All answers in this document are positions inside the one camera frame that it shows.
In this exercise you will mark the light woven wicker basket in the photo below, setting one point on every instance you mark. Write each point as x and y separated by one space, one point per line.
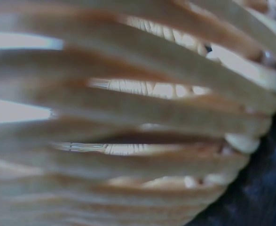
133 110

